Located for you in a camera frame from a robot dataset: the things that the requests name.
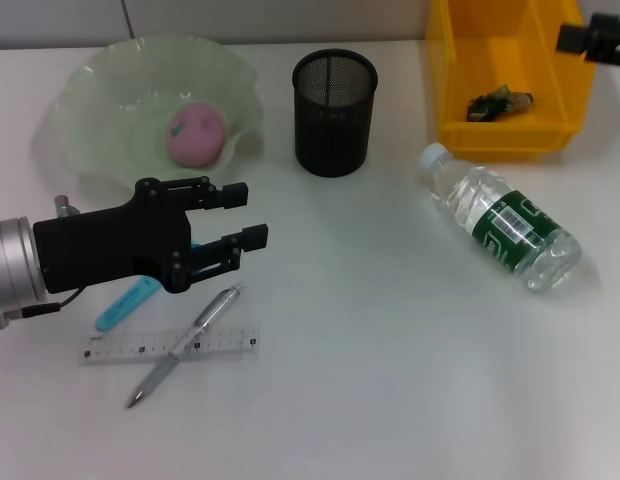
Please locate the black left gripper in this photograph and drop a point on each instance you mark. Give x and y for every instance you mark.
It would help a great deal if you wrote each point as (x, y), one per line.
(105, 245)

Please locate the yellow plastic bin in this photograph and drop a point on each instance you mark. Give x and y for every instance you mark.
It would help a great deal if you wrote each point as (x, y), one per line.
(505, 50)

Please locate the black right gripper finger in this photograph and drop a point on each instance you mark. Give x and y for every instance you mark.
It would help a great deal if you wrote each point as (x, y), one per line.
(572, 37)

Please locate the green glass fruit plate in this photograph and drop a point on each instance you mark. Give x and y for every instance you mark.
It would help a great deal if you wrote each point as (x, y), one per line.
(115, 115)

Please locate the clear green-label water bottle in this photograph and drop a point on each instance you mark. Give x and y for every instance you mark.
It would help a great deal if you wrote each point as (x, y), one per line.
(505, 220)

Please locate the black mesh pen holder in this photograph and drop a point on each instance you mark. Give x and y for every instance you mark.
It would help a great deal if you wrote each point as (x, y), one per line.
(335, 130)

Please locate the blue sheathed scissors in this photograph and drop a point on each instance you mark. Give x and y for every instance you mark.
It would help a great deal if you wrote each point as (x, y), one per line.
(122, 305)

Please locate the pink toy peach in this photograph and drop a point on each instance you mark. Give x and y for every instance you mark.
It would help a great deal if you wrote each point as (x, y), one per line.
(197, 132)

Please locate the green plastic wrapper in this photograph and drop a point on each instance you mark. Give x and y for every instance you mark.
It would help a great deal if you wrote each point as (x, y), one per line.
(495, 105)

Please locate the clear plastic ruler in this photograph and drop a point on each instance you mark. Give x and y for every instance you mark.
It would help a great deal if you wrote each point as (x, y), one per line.
(115, 347)

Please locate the silver ballpoint pen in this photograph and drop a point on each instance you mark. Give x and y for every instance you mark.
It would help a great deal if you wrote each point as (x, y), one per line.
(210, 315)

